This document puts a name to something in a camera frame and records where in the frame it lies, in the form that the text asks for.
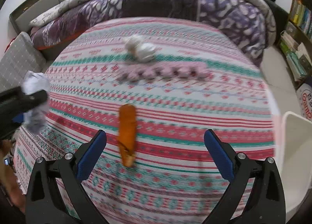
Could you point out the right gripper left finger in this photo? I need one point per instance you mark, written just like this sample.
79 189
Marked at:
44 200

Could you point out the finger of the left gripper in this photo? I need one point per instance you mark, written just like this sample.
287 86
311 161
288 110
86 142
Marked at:
14 101
19 118

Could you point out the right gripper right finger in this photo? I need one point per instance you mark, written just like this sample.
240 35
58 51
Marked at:
266 202

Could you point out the white paper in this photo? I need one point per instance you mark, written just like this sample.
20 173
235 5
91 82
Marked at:
36 86

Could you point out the white tissue ball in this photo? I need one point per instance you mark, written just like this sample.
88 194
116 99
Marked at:
141 50

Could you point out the white plastic trash bin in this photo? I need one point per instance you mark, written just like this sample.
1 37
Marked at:
295 168

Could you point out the grey quilted cushion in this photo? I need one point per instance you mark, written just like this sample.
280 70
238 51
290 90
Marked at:
18 59

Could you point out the upper Ganten water box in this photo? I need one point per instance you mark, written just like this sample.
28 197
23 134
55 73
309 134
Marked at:
304 95

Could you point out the patterned striped tablecloth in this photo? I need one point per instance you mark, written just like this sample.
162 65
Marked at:
173 179

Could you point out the books stack on floor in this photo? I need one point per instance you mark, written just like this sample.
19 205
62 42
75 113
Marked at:
297 53

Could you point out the wooden bookshelf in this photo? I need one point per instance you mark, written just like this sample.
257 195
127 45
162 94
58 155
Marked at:
299 23

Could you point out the black storage bench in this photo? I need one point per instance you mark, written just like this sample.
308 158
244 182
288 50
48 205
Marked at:
281 17

